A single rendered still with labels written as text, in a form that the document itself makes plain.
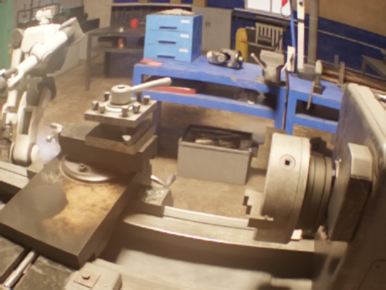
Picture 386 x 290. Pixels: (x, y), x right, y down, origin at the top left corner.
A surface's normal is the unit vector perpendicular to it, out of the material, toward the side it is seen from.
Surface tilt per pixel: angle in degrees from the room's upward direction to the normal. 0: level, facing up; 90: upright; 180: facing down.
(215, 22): 90
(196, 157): 90
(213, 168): 90
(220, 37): 90
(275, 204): 72
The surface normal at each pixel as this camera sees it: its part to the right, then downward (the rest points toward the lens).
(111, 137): 0.05, -0.90
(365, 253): -0.26, 0.41
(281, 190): -0.21, -0.07
